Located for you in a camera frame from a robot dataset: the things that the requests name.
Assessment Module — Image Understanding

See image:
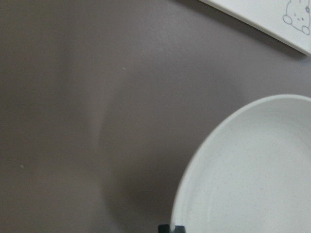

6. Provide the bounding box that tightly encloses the cream round plate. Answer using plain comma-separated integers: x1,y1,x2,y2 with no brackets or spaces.
170,95,311,233

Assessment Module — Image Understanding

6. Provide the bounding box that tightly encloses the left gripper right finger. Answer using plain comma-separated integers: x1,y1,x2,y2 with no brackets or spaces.
174,225,186,233

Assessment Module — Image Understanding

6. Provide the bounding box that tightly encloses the cream rabbit tray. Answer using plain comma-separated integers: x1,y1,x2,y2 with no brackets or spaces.
202,0,311,56

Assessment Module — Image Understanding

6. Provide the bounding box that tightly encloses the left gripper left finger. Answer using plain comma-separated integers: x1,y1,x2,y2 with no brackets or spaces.
158,224,171,233

